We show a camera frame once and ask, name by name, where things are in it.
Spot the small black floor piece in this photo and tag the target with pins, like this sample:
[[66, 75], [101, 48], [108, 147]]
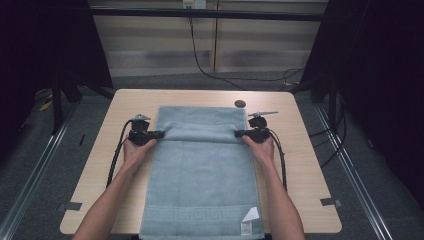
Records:
[[82, 140]]

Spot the black metal stand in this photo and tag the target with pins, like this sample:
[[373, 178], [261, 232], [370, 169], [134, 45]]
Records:
[[57, 106], [332, 100]]

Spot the person's right hand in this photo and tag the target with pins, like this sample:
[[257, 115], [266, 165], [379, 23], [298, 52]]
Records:
[[263, 151]]

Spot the black horizontal bar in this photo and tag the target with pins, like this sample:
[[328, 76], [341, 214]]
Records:
[[233, 15]]

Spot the black curtain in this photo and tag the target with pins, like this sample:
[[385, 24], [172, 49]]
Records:
[[383, 66], [40, 43]]

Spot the person's left hand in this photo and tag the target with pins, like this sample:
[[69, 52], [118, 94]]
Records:
[[136, 155]]

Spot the metal floor rail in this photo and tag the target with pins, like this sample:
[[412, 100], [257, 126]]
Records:
[[353, 173], [33, 173]]

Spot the grey tape strip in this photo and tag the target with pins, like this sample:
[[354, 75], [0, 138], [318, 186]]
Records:
[[71, 206], [330, 202]]

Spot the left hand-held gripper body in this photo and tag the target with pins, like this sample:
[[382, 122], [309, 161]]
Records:
[[138, 133]]

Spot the yellow floor object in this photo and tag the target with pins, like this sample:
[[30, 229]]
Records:
[[45, 106]]

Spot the white wall outlet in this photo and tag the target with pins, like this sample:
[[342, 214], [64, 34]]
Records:
[[194, 4]]

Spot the light blue towel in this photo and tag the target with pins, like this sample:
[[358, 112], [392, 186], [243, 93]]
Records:
[[200, 180]]

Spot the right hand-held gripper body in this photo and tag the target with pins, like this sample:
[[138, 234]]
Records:
[[260, 133]]

